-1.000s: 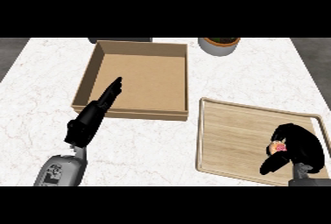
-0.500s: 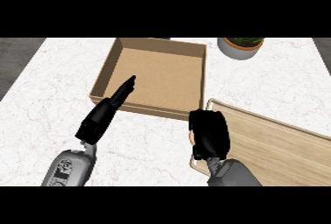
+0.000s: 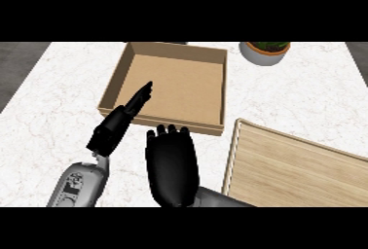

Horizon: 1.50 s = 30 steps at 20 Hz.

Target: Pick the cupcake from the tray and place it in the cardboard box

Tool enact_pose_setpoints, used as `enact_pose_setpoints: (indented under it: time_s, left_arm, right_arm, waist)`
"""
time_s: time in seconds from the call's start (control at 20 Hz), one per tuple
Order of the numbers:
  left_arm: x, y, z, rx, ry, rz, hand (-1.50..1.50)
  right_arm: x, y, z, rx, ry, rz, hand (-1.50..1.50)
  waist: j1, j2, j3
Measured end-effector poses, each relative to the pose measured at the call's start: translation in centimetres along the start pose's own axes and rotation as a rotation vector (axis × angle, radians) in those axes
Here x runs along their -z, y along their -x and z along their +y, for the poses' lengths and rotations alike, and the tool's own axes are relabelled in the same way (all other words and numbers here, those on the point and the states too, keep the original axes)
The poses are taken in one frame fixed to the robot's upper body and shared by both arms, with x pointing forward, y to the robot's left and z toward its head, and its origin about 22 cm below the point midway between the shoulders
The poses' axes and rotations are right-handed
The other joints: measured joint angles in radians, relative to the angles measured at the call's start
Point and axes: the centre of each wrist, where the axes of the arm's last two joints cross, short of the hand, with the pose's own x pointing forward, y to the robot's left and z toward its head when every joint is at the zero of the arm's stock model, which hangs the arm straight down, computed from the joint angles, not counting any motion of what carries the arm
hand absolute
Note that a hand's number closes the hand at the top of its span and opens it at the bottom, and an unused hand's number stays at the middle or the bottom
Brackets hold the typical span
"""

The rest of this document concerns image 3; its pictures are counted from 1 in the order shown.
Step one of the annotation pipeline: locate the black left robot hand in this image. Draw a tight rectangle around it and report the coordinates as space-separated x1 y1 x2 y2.
85 81 154 158

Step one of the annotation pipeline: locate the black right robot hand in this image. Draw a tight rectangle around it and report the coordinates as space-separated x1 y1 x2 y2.
144 124 201 208

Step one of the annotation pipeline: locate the brown cardboard box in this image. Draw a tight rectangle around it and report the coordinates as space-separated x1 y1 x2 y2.
96 42 229 137

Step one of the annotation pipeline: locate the pale wooden tray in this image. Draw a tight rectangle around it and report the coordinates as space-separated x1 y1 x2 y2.
220 118 368 208

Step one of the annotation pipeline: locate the white potted plant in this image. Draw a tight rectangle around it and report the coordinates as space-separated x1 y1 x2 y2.
238 42 291 67

